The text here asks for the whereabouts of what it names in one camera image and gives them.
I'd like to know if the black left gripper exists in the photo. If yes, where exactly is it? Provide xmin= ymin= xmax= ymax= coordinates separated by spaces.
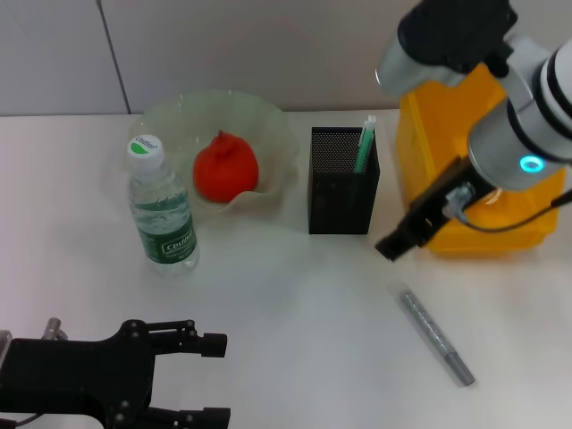
xmin=0 ymin=317 xmax=228 ymax=429

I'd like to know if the right arm cable with connector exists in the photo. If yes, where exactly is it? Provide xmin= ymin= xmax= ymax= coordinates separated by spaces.
xmin=444 ymin=182 xmax=572 ymax=233

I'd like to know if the silver marker pen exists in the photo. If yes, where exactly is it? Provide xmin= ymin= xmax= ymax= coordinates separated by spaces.
xmin=397 ymin=289 xmax=476 ymax=387

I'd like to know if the water bottle with green label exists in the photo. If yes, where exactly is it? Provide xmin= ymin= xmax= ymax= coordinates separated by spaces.
xmin=125 ymin=135 xmax=201 ymax=277

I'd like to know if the black mesh pen holder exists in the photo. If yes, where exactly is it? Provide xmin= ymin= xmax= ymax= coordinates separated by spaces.
xmin=307 ymin=126 xmax=382 ymax=235

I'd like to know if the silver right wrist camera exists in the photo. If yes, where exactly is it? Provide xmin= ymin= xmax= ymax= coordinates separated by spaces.
xmin=374 ymin=0 xmax=519 ymax=95

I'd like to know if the orange fruit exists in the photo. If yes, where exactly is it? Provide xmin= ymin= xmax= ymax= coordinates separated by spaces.
xmin=191 ymin=129 xmax=260 ymax=203

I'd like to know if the yellow plastic bin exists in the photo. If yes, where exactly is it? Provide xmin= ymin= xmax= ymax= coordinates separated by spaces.
xmin=394 ymin=62 xmax=567 ymax=257

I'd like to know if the green glass fruit plate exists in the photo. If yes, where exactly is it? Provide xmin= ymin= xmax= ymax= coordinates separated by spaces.
xmin=116 ymin=88 xmax=301 ymax=227

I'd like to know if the green utility knife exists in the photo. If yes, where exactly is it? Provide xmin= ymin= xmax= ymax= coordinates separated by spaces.
xmin=354 ymin=114 xmax=377 ymax=174

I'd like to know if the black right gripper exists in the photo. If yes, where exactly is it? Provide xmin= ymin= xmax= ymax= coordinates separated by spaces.
xmin=374 ymin=156 xmax=482 ymax=264

